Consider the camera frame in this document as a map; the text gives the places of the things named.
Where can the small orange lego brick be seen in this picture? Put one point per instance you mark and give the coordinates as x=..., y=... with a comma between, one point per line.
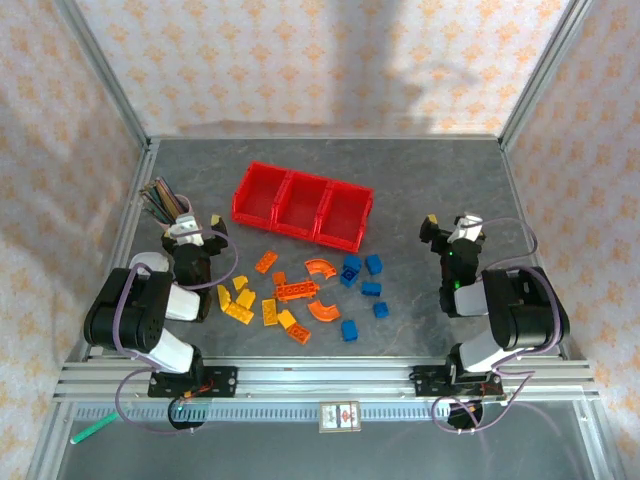
x=279, y=278

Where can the aluminium frame post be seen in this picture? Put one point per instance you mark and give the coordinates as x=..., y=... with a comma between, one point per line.
x=542, y=75
x=106, y=75

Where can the long orange lego plate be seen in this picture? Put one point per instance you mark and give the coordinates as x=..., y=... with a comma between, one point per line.
x=296, y=291

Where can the pink pencil cup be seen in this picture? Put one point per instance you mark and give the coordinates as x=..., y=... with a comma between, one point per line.
x=184, y=205

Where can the aluminium table side rail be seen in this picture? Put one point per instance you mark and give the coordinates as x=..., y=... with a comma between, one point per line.
x=517, y=175
x=121, y=240

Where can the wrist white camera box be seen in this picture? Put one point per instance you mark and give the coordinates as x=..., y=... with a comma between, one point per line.
x=467, y=225
x=187, y=229

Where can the aluminium mounting rail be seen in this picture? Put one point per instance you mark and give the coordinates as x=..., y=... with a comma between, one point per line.
x=325, y=380

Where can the coloured pencil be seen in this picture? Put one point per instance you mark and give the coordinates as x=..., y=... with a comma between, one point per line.
x=156, y=206
x=152, y=211
x=169, y=196
x=162, y=202

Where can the small framed card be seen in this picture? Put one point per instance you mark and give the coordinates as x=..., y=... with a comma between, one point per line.
x=340, y=416

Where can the yellow sloped lego brick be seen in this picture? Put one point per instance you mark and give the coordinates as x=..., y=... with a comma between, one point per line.
x=223, y=297
x=245, y=298

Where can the aluminium table end rail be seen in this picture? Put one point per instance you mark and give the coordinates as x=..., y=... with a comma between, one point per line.
x=325, y=137

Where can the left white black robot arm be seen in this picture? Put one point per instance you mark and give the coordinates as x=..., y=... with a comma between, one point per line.
x=125, y=310

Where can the green marker pen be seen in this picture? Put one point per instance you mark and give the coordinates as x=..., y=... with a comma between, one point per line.
x=95, y=428

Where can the small yellow lego brick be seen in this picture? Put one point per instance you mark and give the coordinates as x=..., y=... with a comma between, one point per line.
x=240, y=282
x=286, y=318

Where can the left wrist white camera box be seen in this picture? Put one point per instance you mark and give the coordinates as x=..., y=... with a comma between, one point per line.
x=187, y=229

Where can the blue lego brick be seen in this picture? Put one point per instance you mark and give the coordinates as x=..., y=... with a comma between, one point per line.
x=349, y=331
x=348, y=277
x=373, y=264
x=381, y=310
x=371, y=288
x=353, y=262

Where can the yellow lego plate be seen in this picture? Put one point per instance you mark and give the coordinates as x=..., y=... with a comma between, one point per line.
x=269, y=312

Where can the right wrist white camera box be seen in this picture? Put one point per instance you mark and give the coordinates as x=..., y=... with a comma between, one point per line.
x=467, y=225

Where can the yellow rectangular lego brick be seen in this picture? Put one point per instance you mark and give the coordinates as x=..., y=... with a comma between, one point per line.
x=239, y=314

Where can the orange patterned fabric backdrop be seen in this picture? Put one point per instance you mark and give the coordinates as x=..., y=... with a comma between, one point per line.
x=320, y=50

